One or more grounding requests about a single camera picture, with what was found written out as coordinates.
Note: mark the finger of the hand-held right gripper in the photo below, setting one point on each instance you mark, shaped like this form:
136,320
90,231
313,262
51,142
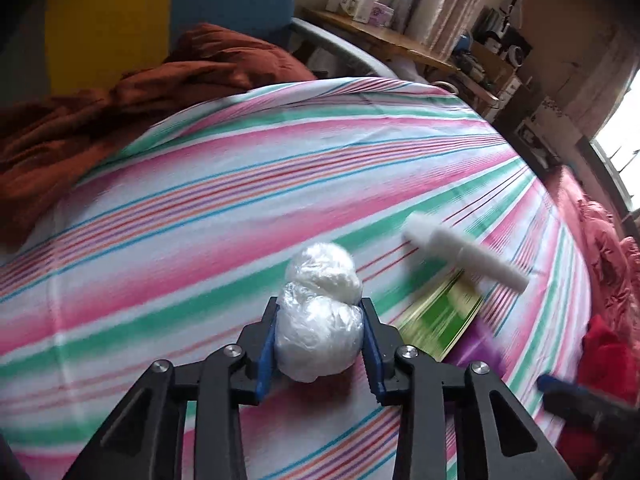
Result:
550,384

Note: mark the black white appliance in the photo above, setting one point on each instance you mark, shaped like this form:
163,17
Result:
512,50

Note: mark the beige curtain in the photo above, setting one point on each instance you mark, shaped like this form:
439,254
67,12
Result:
450,0

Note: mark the green edged cracker packet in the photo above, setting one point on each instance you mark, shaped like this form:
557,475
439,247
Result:
440,320

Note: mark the pink floral blanket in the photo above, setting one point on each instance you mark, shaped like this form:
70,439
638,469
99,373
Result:
605,250

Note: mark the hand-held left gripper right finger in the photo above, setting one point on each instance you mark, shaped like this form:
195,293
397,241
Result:
372,355

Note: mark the small purple packet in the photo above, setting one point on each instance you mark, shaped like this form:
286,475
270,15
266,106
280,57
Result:
480,345

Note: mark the lumpy white bun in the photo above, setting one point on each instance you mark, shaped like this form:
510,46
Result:
320,325

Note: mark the lavender carton box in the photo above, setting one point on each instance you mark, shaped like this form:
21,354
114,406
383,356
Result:
381,14

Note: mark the white plastic bottle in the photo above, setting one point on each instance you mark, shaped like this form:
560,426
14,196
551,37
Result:
465,255

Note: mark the striped tablecloth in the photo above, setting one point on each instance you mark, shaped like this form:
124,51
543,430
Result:
200,240

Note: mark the red cloth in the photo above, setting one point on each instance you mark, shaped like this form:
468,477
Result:
610,355

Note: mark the wooden shelf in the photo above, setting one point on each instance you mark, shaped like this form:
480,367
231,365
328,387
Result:
400,40

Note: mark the brown cloth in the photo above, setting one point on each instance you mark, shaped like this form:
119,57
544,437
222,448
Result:
125,120

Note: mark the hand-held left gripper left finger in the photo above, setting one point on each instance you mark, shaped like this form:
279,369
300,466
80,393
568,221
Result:
265,360

